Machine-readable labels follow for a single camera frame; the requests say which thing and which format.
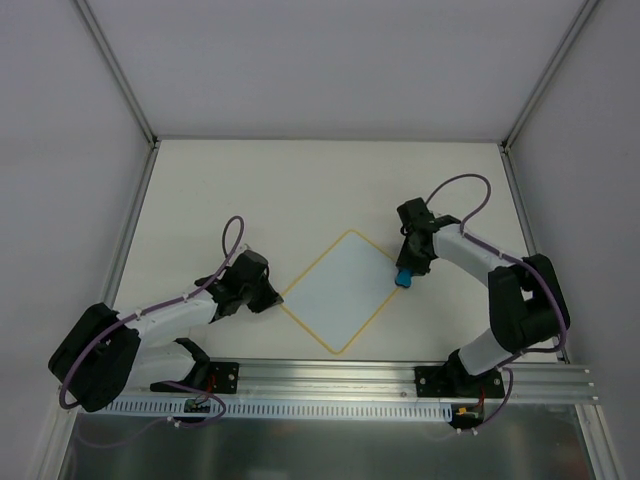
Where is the blue bone-shaped eraser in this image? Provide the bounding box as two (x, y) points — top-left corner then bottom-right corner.
(394, 269), (413, 289)

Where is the yellow-framed small whiteboard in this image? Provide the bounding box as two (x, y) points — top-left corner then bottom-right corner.
(281, 230), (398, 355)

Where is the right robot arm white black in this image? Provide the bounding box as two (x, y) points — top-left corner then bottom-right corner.
(395, 210), (570, 396)

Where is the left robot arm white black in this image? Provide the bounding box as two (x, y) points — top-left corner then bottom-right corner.
(48, 250), (283, 412)

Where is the left green circuit board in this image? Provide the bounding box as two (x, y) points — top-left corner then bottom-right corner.
(183, 399), (211, 414)

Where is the right small circuit board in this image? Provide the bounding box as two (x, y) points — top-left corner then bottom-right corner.
(454, 403), (485, 422)

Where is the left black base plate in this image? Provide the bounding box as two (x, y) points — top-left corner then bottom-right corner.
(204, 361), (240, 395)

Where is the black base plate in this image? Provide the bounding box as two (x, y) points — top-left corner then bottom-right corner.
(414, 365), (505, 399)
(204, 361), (240, 395)

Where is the front aluminium mounting rail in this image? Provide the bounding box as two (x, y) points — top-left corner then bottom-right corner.
(96, 349), (599, 409)

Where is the white slotted cable duct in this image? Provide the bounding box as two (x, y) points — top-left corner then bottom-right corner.
(98, 395), (453, 423)

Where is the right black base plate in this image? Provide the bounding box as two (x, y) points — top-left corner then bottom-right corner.
(414, 365), (505, 399)

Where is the right aluminium corner post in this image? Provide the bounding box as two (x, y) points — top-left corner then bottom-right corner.
(501, 0), (601, 153)

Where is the aluminium corner post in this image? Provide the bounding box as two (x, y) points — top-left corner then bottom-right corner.
(501, 0), (601, 153)
(71, 0), (158, 147)

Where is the left aluminium corner post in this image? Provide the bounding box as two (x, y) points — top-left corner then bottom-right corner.
(71, 0), (158, 147)

